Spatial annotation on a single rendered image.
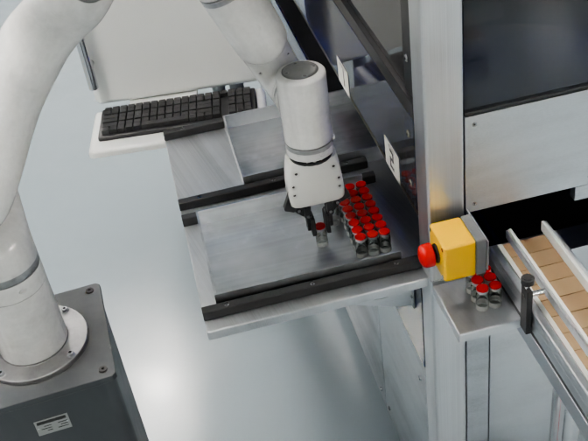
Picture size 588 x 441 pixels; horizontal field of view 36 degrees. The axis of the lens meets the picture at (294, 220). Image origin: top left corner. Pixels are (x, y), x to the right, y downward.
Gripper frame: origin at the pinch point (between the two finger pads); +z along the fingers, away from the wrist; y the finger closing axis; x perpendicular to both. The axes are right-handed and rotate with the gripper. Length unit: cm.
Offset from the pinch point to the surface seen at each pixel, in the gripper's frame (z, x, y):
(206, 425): 94, -42, 32
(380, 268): 3.8, 12.2, -7.8
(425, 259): -6.5, 24.2, -12.5
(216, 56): 4, -83, 8
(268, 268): 5.6, 3.0, 11.1
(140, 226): 94, -142, 43
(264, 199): 3.2, -14.9, 8.0
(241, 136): 5.6, -44.0, 8.2
